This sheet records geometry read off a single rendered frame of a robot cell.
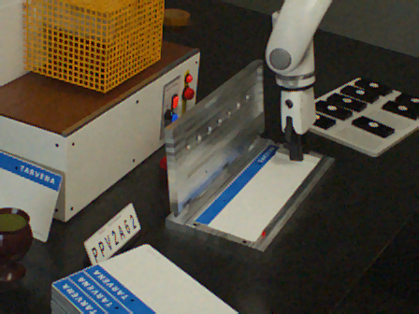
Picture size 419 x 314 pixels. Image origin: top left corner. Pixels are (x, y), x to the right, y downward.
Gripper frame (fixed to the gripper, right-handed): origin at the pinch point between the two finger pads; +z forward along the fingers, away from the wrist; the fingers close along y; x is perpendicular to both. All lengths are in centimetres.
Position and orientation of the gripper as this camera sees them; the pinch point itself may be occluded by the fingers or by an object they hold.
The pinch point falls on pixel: (299, 149)
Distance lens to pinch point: 184.0
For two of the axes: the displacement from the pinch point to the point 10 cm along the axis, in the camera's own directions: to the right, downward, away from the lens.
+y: 4.4, -3.9, 8.1
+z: 0.9, 9.2, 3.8
